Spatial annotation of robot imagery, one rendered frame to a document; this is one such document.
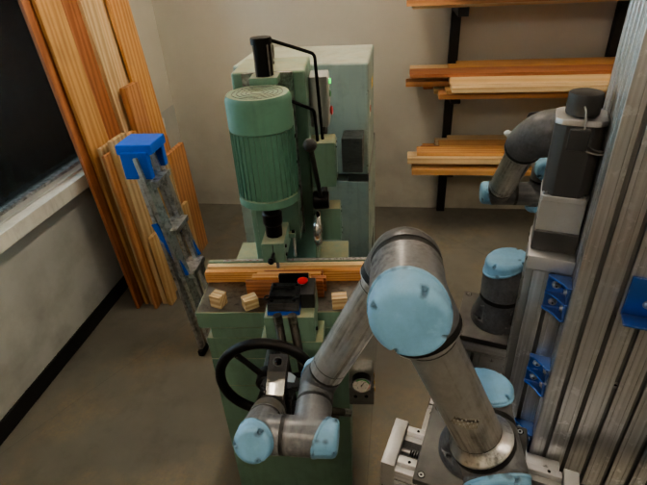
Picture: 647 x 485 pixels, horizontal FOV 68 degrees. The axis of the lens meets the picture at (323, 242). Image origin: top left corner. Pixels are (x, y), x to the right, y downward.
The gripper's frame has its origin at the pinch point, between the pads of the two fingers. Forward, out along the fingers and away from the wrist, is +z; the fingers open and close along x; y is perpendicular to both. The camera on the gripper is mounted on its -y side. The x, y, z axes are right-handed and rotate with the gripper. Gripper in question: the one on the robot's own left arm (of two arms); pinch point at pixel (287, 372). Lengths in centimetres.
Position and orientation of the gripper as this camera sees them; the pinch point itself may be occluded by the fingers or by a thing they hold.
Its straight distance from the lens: 127.2
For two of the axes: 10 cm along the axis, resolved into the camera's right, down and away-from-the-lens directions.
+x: 9.9, 0.3, -1.1
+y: -0.3, 10.0, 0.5
